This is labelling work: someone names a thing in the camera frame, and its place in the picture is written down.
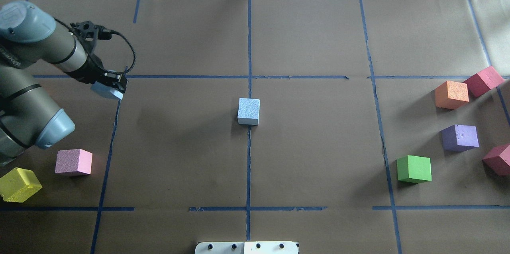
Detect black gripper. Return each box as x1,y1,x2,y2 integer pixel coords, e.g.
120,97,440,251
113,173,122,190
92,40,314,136
78,57,128,94

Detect light blue foam block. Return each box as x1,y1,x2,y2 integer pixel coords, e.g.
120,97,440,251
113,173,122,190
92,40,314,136
237,98,260,126

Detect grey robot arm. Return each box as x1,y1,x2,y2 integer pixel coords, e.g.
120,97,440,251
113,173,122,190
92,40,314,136
0,1,135,166

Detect pink foam block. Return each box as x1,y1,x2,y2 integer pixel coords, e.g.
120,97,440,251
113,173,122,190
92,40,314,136
55,149,93,176

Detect yellow foam block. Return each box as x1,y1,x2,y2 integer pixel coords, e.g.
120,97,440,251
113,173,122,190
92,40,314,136
0,167,43,203

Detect green foam block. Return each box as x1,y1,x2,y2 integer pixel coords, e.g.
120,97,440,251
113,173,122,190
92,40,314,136
396,155,432,184

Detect orange foam block right side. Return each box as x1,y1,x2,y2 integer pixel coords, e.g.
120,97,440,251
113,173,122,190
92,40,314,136
434,80,470,109

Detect purple foam block right side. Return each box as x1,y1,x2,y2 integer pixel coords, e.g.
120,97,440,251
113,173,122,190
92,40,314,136
440,124,479,152

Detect dark red foam block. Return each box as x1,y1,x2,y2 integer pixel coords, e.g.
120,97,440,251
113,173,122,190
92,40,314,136
464,66,504,98

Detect crimson foam block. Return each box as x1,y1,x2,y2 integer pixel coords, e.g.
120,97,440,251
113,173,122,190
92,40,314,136
482,144,510,176

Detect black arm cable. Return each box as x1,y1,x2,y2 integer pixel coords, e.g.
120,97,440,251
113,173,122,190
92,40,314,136
54,17,137,75

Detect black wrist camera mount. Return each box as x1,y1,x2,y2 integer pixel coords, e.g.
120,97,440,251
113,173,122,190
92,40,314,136
71,21,113,53

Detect white camera stand post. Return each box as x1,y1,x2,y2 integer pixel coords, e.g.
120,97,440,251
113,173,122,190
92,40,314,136
194,241,300,254

